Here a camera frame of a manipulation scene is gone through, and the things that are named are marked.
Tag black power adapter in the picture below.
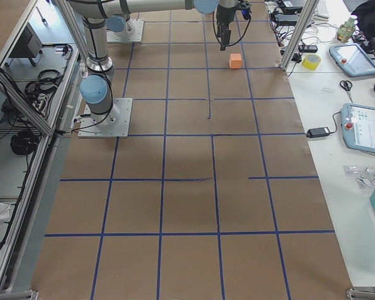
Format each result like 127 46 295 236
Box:
306 127 331 138

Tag far teach pendant tablet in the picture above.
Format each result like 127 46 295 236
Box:
329 44 375 77

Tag orange foam block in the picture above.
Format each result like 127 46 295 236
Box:
229 53 243 69

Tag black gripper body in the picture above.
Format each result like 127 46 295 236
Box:
216 5 238 31

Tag teach pendant tablet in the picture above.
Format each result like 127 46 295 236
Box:
341 103 375 154
329 44 375 77

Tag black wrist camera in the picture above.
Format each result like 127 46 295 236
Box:
237 0 252 21

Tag aluminium frame post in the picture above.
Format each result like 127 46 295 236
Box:
279 0 319 71

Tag black handled scissors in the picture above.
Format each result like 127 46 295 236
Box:
339 80 353 103

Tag yellow tape roll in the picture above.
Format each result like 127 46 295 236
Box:
302 54 321 71

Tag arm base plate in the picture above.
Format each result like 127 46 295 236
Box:
77 98 133 138
106 17 144 44

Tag bag of small parts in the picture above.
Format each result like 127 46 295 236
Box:
342 165 375 189

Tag near teach pendant tablet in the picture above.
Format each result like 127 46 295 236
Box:
341 103 375 154

